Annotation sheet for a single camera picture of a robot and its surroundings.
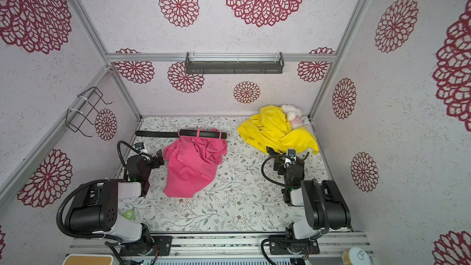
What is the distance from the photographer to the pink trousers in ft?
2.93

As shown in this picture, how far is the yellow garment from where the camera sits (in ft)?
3.17

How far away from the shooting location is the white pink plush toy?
1041mm

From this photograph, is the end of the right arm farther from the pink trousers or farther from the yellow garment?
the pink trousers

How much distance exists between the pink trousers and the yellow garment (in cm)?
22

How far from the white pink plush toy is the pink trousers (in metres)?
0.42

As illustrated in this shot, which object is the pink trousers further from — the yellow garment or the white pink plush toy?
the white pink plush toy

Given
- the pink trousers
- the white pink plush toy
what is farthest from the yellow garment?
the pink trousers

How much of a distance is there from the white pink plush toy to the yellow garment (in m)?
0.01
